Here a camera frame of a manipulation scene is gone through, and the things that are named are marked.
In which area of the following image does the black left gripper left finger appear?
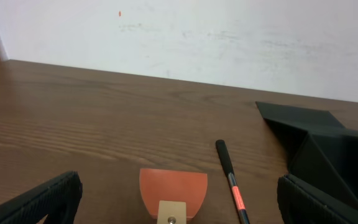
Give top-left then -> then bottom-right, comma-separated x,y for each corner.
0,171 -> 83,224

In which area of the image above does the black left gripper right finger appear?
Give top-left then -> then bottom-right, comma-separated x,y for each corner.
277,174 -> 358,224

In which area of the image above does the small black claw hammer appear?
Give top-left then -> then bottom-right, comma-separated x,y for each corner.
215,139 -> 250,224

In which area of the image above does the orange scraper wooden handle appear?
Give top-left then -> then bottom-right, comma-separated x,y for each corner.
139,168 -> 208,224

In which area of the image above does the black open gift box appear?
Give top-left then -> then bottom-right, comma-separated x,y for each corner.
256,101 -> 358,210

